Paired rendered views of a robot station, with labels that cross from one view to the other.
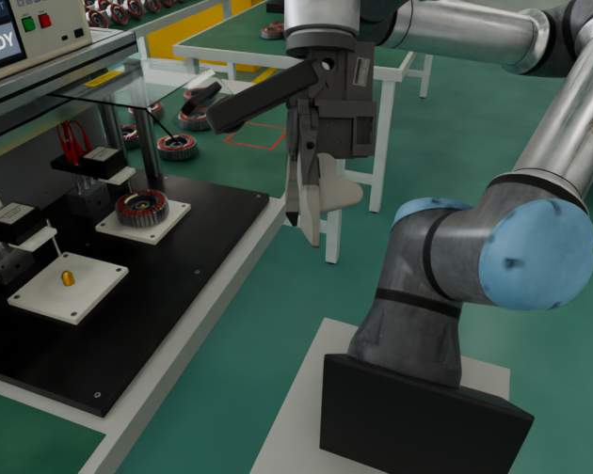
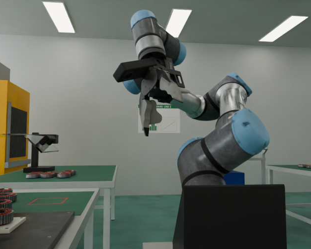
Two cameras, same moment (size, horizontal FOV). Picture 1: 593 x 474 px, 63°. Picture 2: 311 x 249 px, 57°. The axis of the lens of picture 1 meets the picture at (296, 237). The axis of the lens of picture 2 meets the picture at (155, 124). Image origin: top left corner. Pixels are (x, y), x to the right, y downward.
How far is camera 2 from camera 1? 50 cm
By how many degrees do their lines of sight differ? 48
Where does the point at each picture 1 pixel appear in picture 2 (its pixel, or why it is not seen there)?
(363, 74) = (171, 66)
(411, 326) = (211, 180)
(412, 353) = not seen: hidden behind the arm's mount
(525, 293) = (254, 135)
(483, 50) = (186, 101)
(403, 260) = (193, 160)
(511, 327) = not seen: outside the picture
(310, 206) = (175, 87)
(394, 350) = not seen: hidden behind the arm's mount
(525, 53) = (199, 105)
